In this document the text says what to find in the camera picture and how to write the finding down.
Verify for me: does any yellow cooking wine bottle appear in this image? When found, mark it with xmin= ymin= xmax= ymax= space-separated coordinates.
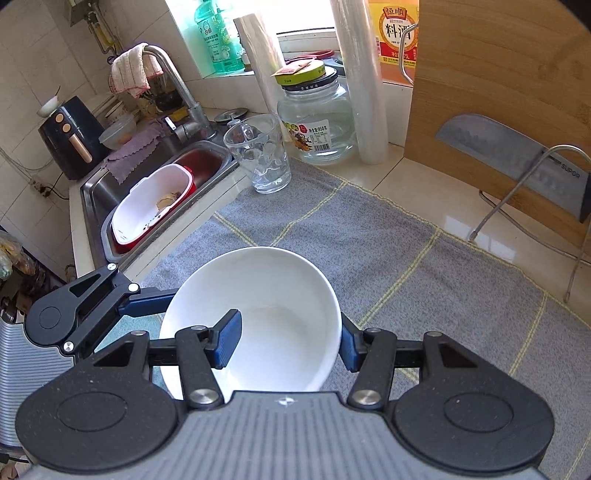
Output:
xmin=369 ymin=0 xmax=420 ymax=86

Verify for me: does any grey green checked cloth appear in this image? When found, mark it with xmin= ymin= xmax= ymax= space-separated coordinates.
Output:
xmin=141 ymin=162 xmax=590 ymax=479

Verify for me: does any clear glass jar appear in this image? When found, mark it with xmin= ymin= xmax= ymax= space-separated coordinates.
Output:
xmin=277 ymin=67 xmax=356 ymax=166

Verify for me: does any cling film roll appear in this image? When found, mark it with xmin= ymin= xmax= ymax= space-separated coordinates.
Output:
xmin=331 ymin=0 xmax=389 ymax=165

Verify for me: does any white rag on faucet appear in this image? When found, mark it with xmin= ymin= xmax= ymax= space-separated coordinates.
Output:
xmin=108 ymin=43 xmax=164 ymax=98

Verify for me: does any green dish soap bottle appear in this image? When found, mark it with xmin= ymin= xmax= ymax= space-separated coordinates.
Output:
xmin=194 ymin=0 xmax=245 ymax=74

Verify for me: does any chrome sink faucet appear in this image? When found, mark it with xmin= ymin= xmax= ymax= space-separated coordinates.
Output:
xmin=143 ymin=45 xmax=216 ymax=143

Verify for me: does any black air fryer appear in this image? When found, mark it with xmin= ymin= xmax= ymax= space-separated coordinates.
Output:
xmin=38 ymin=96 xmax=109 ymax=181

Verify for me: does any black-handled kitchen knife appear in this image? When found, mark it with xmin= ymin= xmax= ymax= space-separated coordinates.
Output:
xmin=436 ymin=113 xmax=590 ymax=222

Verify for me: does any bamboo cutting board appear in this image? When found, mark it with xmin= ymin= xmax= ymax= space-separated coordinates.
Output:
xmin=403 ymin=0 xmax=591 ymax=250

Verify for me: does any wire board rack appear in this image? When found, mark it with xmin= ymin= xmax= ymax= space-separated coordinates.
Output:
xmin=397 ymin=22 xmax=591 ymax=304

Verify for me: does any paper roll white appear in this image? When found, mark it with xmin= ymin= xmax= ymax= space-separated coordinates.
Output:
xmin=233 ymin=13 xmax=286 ymax=117

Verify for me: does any steel kitchen sink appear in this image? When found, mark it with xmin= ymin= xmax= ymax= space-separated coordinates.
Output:
xmin=70 ymin=133 xmax=238 ymax=276

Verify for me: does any clear drinking glass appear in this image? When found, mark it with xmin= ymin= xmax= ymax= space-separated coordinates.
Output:
xmin=223 ymin=114 xmax=291 ymax=194

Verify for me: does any purple cloth by sink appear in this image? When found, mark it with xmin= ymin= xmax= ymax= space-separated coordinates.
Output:
xmin=104 ymin=122 xmax=166 ymax=184

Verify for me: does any red white basin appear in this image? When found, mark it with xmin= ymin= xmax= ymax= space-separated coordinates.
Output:
xmin=110 ymin=148 xmax=228 ymax=255

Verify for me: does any plain white bowl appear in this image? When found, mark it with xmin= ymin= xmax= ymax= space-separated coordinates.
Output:
xmin=160 ymin=247 xmax=342 ymax=397

